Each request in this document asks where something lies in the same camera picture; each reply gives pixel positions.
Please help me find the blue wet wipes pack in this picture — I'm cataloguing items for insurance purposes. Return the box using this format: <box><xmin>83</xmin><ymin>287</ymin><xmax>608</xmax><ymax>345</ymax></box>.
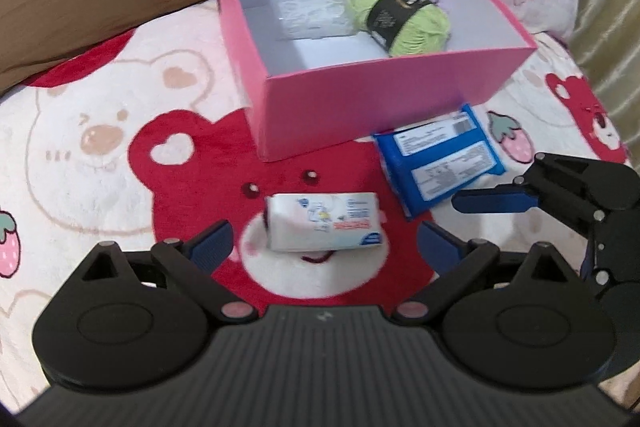
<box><xmin>373</xmin><ymin>105</ymin><xmax>506</xmax><ymax>219</ymax></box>

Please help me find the white tissue pack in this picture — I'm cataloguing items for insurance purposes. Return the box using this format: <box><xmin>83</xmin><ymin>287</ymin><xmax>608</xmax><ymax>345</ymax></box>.
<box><xmin>265</xmin><ymin>193</ymin><xmax>383</xmax><ymax>253</ymax></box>

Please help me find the olive striped cushion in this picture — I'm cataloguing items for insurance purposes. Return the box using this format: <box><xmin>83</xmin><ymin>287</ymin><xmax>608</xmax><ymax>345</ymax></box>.
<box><xmin>570</xmin><ymin>0</ymin><xmax>639</xmax><ymax>157</ymax></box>

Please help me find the green yarn ball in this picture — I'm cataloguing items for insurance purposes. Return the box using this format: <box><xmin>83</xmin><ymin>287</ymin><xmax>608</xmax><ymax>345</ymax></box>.
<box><xmin>347</xmin><ymin>0</ymin><xmax>451</xmax><ymax>57</ymax></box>

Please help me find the pink cardboard box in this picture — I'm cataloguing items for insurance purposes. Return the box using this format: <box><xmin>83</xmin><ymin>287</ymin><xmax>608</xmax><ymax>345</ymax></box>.
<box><xmin>218</xmin><ymin>0</ymin><xmax>536</xmax><ymax>161</ymax></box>

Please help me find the clear plastic bag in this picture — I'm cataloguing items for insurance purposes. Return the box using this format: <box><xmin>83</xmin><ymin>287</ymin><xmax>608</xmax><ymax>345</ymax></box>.
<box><xmin>272</xmin><ymin>0</ymin><xmax>356</xmax><ymax>40</ymax></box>

